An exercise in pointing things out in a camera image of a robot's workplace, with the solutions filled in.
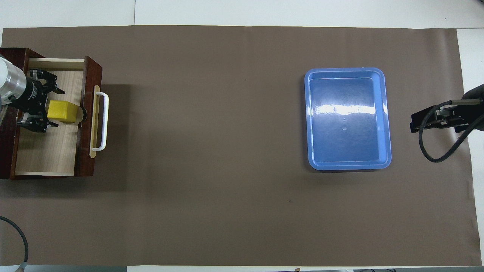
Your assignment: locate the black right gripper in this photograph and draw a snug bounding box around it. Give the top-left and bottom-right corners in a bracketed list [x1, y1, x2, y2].
[410, 83, 484, 133]

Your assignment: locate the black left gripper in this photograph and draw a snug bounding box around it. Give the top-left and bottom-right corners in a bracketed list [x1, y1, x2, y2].
[17, 69, 65, 133]

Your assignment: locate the yellow cube block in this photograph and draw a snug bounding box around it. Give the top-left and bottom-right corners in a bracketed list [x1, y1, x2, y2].
[47, 100, 79, 125]

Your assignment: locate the tan handle backplate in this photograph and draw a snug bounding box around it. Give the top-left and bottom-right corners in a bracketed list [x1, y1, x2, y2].
[89, 85, 101, 158]

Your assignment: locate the white drawer handle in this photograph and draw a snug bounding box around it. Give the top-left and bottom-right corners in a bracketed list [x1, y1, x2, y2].
[92, 91, 110, 152]

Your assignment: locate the dark wooden drawer cabinet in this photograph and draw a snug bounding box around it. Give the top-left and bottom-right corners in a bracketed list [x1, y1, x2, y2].
[0, 47, 33, 180]

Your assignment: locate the blue plastic tray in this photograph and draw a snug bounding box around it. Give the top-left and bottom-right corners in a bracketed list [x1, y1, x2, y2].
[304, 67, 392, 171]

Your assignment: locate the brown paper table mat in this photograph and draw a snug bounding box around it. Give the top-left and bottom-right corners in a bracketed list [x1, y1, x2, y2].
[0, 25, 481, 267]

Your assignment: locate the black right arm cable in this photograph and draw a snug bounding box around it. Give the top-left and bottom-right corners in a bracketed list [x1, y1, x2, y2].
[417, 99, 484, 163]

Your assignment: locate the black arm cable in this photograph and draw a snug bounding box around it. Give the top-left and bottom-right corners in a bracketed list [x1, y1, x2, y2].
[0, 216, 29, 272]
[417, 99, 484, 163]

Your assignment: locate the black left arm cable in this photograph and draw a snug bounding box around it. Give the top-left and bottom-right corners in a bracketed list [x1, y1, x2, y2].
[0, 216, 29, 272]

